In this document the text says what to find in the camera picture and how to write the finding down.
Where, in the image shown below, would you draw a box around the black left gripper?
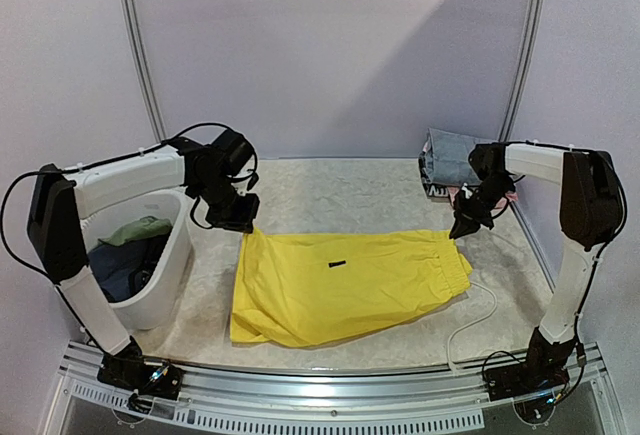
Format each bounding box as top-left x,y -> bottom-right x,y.
193,174 -> 260,233

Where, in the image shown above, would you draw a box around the grey button-up shirt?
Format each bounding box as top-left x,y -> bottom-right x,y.
425,128 -> 487,186

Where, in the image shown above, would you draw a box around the yellow shorts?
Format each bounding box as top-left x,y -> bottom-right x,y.
230,230 -> 472,348

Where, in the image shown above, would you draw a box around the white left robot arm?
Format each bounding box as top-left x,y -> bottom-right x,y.
27,128 -> 259,389

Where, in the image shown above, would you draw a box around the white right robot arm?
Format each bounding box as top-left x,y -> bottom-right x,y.
449,141 -> 627,347

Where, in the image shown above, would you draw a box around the white laundry basket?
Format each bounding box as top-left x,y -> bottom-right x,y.
81,190 -> 192,331

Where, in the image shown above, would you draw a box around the black white patterned garment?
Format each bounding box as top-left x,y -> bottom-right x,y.
418,152 -> 459,203

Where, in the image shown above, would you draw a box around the olive green garment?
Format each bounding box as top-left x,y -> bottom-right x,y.
98,216 -> 173,247

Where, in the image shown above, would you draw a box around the navy blue garment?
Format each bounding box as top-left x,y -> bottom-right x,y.
88,235 -> 168,303

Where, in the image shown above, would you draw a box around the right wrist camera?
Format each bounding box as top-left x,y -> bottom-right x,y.
458,184 -> 475,200

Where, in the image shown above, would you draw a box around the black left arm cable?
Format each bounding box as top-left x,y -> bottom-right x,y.
0,122 -> 261,331

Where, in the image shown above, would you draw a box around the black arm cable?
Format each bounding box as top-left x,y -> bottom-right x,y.
479,142 -> 629,336
0,122 -> 261,331

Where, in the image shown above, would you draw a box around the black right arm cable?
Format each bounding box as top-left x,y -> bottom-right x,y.
479,142 -> 629,336

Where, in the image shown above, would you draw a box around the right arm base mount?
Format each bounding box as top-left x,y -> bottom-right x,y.
481,338 -> 586,405

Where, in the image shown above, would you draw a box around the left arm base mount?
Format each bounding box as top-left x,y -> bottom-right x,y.
97,339 -> 185,400

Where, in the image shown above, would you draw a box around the aluminium front rail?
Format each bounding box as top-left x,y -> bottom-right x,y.
45,343 -> 624,434

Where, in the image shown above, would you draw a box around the right aluminium corner post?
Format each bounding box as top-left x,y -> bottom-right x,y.
498,0 -> 544,142

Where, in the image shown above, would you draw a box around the aluminium corner post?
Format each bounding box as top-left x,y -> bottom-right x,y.
498,0 -> 544,142
121,0 -> 167,141

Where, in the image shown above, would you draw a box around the left aluminium corner post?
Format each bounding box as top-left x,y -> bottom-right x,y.
121,0 -> 167,141

